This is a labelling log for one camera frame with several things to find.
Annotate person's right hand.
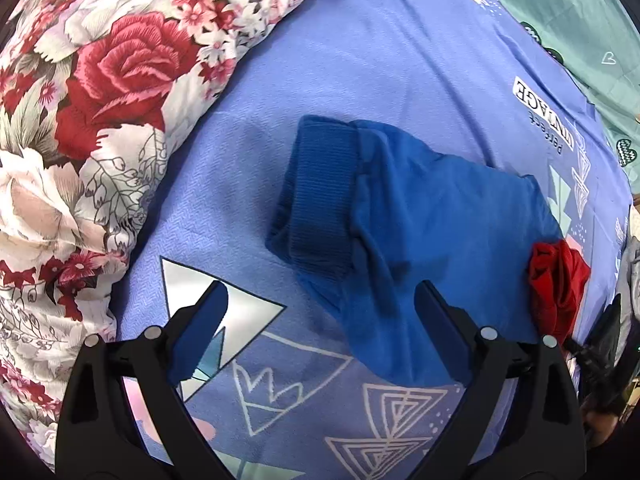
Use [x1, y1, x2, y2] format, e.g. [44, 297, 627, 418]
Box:
[582, 407, 621, 448]

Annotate floral quilt roll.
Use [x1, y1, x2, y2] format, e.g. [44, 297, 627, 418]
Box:
[0, 0, 351, 473]

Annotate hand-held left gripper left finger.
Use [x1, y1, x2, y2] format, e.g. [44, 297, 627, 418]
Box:
[54, 280, 236, 480]

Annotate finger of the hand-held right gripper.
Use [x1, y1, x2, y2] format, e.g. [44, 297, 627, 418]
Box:
[564, 294, 625, 381]

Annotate green heart print sheet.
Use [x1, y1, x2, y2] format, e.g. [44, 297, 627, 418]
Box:
[467, 0, 640, 181]

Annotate purple printed blanket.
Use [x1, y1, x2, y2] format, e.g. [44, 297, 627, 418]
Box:
[112, 0, 633, 480]

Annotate grey garment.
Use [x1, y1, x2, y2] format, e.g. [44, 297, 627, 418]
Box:
[612, 232, 640, 321]

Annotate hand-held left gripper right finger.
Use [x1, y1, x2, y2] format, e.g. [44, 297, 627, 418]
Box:
[414, 280, 587, 480]

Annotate blue and red pants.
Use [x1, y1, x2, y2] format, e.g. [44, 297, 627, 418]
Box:
[265, 114, 592, 388]

